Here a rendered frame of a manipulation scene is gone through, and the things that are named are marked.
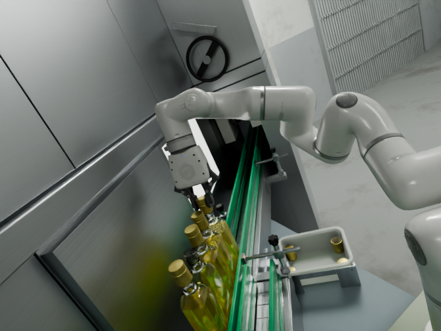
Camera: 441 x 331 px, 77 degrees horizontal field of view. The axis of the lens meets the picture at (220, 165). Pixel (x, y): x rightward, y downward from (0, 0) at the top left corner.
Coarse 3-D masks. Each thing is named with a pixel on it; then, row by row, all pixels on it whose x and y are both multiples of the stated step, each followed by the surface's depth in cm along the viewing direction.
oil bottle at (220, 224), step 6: (216, 222) 77; (222, 222) 78; (210, 228) 77; (216, 228) 76; (222, 228) 77; (228, 228) 81; (222, 234) 76; (228, 234) 79; (228, 240) 78; (234, 240) 82; (228, 246) 78; (234, 246) 81; (234, 252) 79; (234, 258) 79
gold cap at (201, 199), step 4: (200, 196) 77; (204, 196) 76; (196, 200) 75; (200, 200) 74; (204, 200) 74; (200, 204) 74; (204, 204) 74; (200, 208) 75; (204, 208) 75; (208, 208) 75; (212, 208) 76; (204, 212) 75; (208, 212) 75
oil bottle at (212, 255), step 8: (208, 248) 68; (216, 248) 69; (200, 256) 67; (208, 256) 66; (216, 256) 68; (216, 264) 67; (224, 264) 71; (224, 272) 70; (224, 280) 68; (232, 280) 73; (232, 288) 71
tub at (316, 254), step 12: (336, 228) 92; (288, 240) 98; (300, 240) 97; (312, 240) 96; (324, 240) 95; (300, 252) 99; (312, 252) 96; (324, 252) 94; (348, 252) 81; (300, 264) 94; (312, 264) 92; (324, 264) 90; (336, 264) 79; (348, 264) 78
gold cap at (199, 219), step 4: (196, 212) 72; (200, 212) 71; (192, 216) 71; (196, 216) 70; (200, 216) 70; (204, 216) 71; (192, 220) 70; (196, 220) 70; (200, 220) 70; (204, 220) 70; (196, 224) 70; (200, 224) 70; (204, 224) 70; (208, 224) 72; (200, 228) 70; (204, 228) 71
